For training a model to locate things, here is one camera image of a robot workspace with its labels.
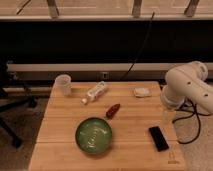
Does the black smartphone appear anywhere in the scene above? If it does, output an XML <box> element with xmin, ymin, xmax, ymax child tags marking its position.
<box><xmin>149</xmin><ymin>126</ymin><xmax>169</xmax><ymax>152</ymax></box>

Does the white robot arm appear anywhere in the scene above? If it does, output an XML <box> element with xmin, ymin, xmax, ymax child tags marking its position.
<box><xmin>160</xmin><ymin>61</ymin><xmax>213</xmax><ymax>122</ymax></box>

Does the red chili pepper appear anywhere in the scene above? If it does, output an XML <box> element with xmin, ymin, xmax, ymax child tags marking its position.
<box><xmin>106</xmin><ymin>104</ymin><xmax>120</xmax><ymax>119</ymax></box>

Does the clear plastic cup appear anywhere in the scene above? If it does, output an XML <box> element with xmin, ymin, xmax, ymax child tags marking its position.
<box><xmin>55</xmin><ymin>74</ymin><xmax>71</xmax><ymax>96</ymax></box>

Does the black hanging cable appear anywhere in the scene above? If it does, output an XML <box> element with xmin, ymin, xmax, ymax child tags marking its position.
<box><xmin>118</xmin><ymin>11</ymin><xmax>156</xmax><ymax>82</ymax></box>

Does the clear plastic bottle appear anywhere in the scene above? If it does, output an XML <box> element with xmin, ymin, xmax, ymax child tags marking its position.
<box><xmin>82</xmin><ymin>81</ymin><xmax>108</xmax><ymax>105</ymax></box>

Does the white sponge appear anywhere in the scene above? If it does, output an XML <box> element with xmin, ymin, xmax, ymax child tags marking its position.
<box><xmin>134</xmin><ymin>88</ymin><xmax>151</xmax><ymax>98</ymax></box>

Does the green ceramic bowl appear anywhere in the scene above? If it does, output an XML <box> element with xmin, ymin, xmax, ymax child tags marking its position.
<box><xmin>75</xmin><ymin>117</ymin><xmax>113</xmax><ymax>155</ymax></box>

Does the black office chair base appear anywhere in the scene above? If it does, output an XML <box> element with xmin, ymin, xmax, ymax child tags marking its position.
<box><xmin>0</xmin><ymin>61</ymin><xmax>38</xmax><ymax>149</ymax></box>

